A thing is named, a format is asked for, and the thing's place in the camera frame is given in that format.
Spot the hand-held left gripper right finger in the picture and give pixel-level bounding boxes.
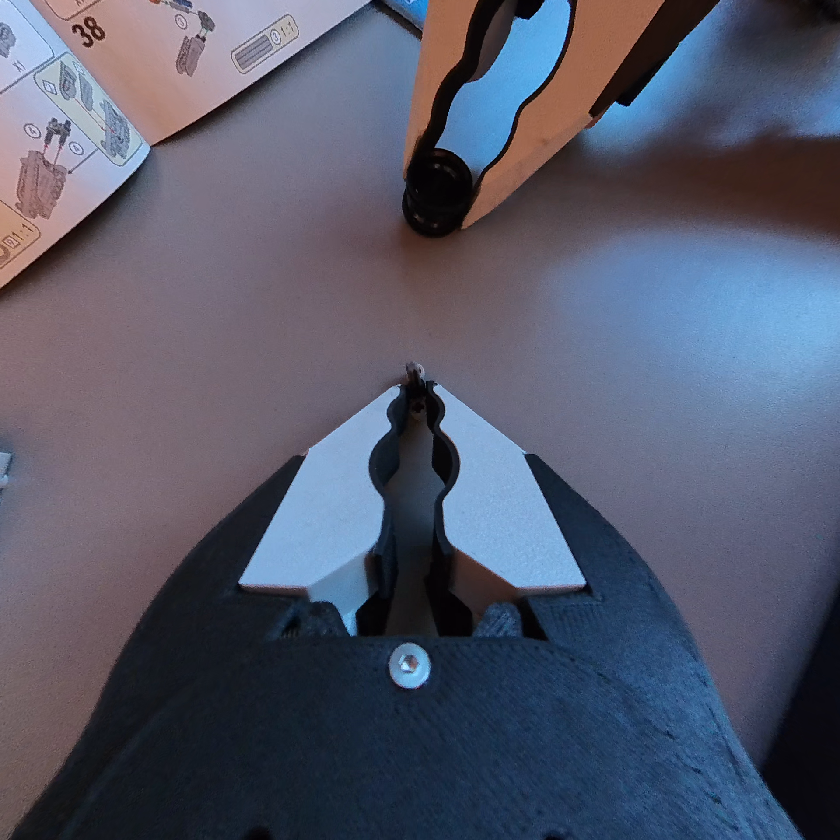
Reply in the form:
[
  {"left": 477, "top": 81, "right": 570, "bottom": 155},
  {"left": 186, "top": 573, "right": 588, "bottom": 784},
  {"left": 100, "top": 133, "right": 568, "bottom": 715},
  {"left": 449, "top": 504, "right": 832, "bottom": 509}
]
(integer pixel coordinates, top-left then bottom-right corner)
[{"left": 427, "top": 382, "right": 588, "bottom": 636}]

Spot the instruction booklet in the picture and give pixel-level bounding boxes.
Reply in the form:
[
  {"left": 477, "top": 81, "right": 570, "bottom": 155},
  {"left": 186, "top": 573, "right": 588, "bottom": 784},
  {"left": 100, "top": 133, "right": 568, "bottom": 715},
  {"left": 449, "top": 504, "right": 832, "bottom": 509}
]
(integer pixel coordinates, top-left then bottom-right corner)
[{"left": 0, "top": 0, "right": 373, "bottom": 290}]

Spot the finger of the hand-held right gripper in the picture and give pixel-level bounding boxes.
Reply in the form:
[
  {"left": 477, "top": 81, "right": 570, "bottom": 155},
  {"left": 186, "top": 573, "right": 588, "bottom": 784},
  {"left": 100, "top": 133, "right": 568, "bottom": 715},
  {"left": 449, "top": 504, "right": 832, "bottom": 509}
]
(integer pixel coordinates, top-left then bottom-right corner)
[
  {"left": 459, "top": 0, "right": 667, "bottom": 231},
  {"left": 402, "top": 0, "right": 509, "bottom": 173}
]

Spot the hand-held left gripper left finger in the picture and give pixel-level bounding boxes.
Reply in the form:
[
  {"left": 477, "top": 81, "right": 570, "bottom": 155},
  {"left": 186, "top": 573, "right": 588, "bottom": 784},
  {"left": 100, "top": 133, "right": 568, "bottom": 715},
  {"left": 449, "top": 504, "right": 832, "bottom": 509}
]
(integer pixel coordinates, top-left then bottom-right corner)
[{"left": 238, "top": 385, "right": 403, "bottom": 636}]

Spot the robot kit box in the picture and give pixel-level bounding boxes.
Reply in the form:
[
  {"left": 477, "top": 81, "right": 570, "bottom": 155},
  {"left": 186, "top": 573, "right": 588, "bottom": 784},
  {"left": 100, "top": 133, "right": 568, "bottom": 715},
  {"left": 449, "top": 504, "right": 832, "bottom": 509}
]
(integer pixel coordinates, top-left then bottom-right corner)
[{"left": 381, "top": 0, "right": 435, "bottom": 35}]

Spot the grey connector with black axle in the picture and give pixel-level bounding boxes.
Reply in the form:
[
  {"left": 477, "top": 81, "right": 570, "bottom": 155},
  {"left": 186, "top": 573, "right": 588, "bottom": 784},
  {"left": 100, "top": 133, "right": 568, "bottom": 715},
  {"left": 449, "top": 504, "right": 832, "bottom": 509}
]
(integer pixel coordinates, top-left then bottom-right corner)
[{"left": 400, "top": 359, "right": 435, "bottom": 422}]

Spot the black toy wheel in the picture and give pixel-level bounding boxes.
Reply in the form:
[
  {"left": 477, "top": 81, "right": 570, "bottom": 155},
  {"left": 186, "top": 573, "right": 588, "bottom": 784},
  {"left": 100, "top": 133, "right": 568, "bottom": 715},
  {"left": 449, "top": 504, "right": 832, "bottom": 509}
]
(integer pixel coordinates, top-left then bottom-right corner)
[{"left": 400, "top": 147, "right": 475, "bottom": 238}]

